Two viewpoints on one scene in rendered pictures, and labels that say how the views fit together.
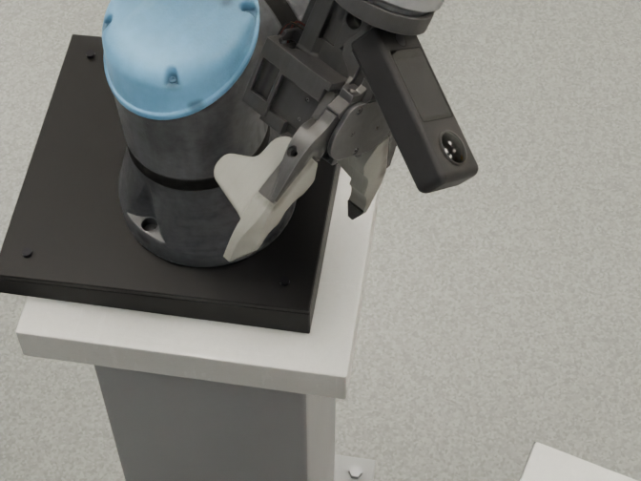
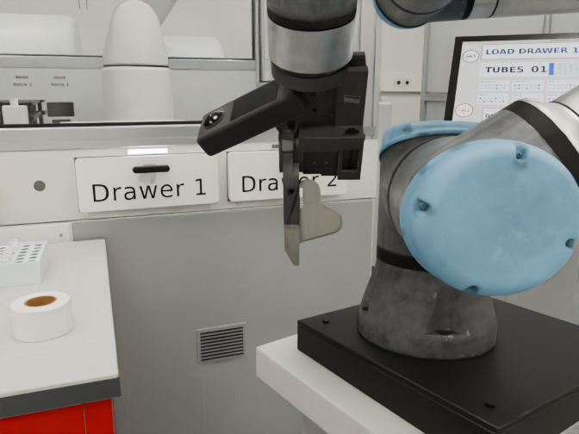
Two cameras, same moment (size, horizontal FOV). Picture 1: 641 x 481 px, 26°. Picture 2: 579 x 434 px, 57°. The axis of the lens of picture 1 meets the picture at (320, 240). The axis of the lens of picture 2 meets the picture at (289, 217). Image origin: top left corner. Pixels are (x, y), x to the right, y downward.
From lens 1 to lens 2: 1.28 m
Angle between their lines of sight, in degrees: 102
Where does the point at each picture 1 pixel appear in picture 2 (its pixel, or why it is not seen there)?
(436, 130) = (227, 109)
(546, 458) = (106, 369)
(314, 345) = (289, 347)
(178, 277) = not seen: hidden behind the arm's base
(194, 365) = not seen: hidden behind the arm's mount
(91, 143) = (514, 319)
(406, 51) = (277, 89)
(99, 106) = (550, 331)
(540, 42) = not seen: outside the picture
